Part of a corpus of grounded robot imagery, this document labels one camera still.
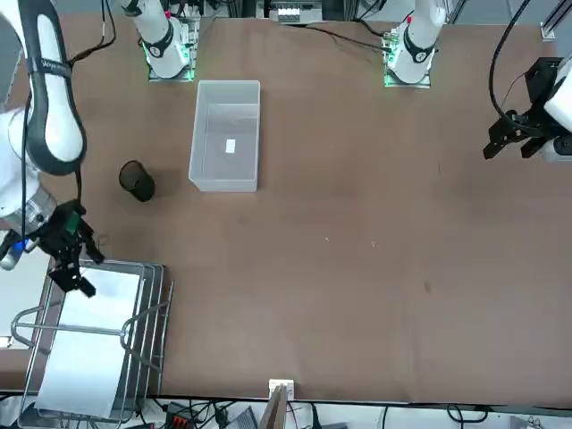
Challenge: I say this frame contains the translucent plastic bin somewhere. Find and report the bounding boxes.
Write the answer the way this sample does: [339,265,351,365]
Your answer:
[188,80,262,193]

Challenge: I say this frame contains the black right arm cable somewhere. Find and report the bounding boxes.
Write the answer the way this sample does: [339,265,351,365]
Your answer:
[17,0,118,251]

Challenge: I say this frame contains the white A4 paper sheet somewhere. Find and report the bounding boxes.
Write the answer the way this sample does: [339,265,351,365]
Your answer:
[34,266,142,419]

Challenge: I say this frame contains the silver mesh file organizer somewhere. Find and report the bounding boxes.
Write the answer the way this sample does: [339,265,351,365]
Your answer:
[9,258,175,425]

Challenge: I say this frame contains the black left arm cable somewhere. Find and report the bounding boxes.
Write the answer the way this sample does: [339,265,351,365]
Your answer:
[488,0,535,124]

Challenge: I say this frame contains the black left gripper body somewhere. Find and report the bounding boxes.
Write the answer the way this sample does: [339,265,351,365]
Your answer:
[504,56,564,136]

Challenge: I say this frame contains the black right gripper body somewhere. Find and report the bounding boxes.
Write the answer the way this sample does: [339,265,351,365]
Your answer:
[37,200,87,265]

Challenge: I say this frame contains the aluminium corner bracket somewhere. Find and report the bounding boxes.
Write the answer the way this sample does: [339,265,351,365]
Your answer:
[539,0,572,42]

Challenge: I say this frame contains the black cable on table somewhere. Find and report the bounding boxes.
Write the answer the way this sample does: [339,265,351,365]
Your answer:
[306,24,391,51]

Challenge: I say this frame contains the black mesh pen cup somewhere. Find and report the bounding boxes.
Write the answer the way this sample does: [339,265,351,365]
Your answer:
[118,161,156,203]

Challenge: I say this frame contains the brown wooden boards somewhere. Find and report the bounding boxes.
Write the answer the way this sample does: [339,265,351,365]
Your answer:
[258,383,290,429]

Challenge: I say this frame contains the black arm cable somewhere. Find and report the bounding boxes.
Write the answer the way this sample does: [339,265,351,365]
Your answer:
[488,0,535,124]
[17,0,118,251]

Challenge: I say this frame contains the white power socket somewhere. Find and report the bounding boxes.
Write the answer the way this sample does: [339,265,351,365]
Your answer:
[268,378,296,400]

